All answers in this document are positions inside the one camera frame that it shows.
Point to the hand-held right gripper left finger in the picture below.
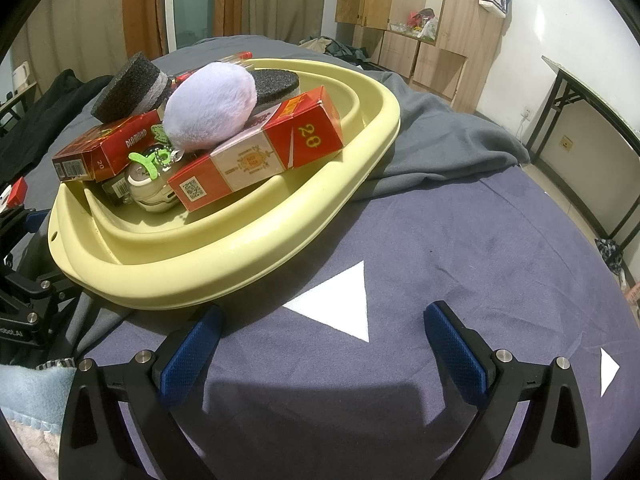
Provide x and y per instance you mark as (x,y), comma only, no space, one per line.
(190,355)

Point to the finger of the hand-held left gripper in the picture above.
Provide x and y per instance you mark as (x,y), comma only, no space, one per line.
(40,290)
(35,221)

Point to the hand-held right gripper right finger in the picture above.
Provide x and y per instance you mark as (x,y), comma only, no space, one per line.
(457,355)

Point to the dark barcode box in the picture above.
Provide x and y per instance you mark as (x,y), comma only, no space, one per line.
(117,190)

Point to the red box with gold print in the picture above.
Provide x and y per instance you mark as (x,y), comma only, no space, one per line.
(100,152)

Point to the cream plastic basin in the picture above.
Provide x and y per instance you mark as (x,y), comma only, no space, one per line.
(200,260)

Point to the white round case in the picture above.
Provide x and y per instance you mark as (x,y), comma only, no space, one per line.
(150,192)

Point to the black round sponge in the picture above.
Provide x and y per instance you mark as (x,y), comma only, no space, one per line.
(130,85)
(277,85)

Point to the red and white box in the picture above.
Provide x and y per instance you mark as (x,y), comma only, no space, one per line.
(250,160)

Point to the purple plush ball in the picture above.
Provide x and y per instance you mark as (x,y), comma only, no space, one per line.
(210,105)

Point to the red and clear tube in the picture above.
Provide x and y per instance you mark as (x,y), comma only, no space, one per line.
(240,56)

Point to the person's left forearm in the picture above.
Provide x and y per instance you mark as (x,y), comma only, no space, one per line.
(30,400)

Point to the small red box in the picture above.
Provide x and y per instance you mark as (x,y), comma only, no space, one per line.
(17,191)

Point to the black cloth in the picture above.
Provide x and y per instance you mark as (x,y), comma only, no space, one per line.
(50,105)

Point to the white mug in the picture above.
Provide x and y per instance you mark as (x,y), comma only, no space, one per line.
(21,77)

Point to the dark cloth pile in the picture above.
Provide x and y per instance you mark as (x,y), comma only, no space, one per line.
(610,255)

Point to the pink bag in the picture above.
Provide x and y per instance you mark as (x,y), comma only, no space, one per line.
(634,295)

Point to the grey blanket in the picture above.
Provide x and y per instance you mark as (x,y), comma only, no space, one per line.
(450,135)

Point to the glass door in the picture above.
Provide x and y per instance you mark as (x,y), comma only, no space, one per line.
(192,0)

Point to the wooden wardrobe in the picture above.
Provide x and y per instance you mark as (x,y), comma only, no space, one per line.
(450,60)

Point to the black folding table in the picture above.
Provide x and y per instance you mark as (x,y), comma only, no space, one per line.
(575,84)

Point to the dark clothes pile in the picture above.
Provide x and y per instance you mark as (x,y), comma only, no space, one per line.
(340,50)

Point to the pile of colourful clutter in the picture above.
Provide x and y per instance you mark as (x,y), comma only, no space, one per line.
(417,22)

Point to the yellow wall outlet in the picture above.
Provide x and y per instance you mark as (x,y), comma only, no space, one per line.
(565,143)

